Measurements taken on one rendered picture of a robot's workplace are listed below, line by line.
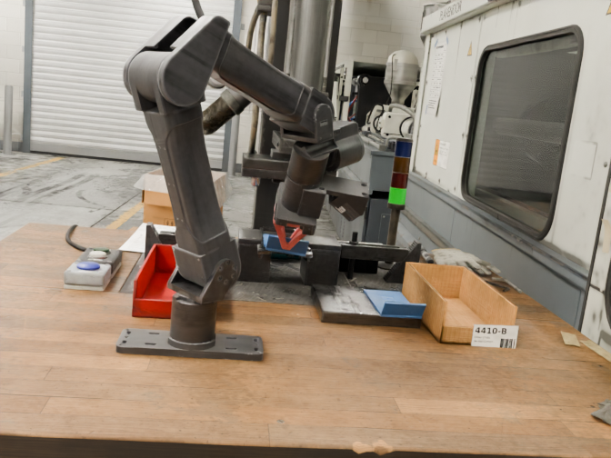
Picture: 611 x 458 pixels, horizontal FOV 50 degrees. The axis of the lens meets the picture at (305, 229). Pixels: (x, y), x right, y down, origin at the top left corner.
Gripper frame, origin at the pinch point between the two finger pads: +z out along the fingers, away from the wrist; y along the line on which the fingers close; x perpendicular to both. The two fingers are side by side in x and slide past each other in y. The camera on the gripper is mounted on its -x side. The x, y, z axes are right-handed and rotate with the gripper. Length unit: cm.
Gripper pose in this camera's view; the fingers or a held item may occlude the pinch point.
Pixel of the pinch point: (286, 243)
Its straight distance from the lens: 112.4
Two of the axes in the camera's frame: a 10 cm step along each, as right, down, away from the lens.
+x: -9.8, -1.8, -1.1
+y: 0.3, -6.3, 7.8
